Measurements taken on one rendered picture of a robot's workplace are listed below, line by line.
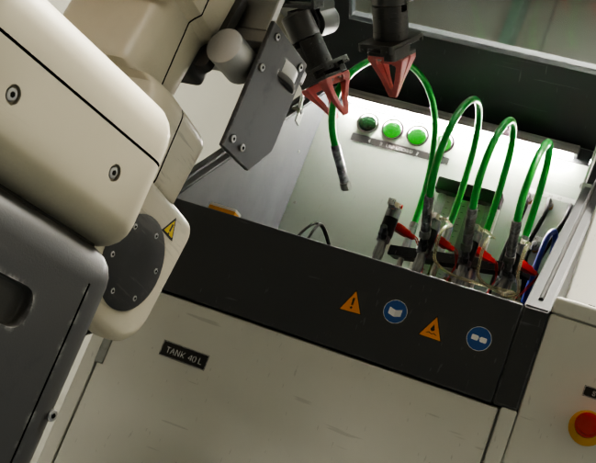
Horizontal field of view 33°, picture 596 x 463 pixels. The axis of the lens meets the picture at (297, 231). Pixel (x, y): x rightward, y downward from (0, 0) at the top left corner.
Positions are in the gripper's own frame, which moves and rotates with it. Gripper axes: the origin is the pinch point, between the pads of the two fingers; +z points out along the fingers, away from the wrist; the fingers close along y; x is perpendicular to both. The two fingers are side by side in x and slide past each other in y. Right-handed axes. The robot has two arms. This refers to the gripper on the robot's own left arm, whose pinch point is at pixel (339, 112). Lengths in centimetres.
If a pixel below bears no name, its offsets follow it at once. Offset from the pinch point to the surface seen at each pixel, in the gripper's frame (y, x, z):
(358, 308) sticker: -14.6, 27.8, 29.5
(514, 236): -22.0, -5.2, 32.3
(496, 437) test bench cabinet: -31, 28, 53
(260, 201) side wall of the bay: 32.7, 0.1, 10.2
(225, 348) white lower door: 2, 43, 27
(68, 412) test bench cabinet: 22, 63, 26
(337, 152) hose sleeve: 2.6, 2.1, 6.7
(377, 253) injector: 2.8, 3.0, 26.9
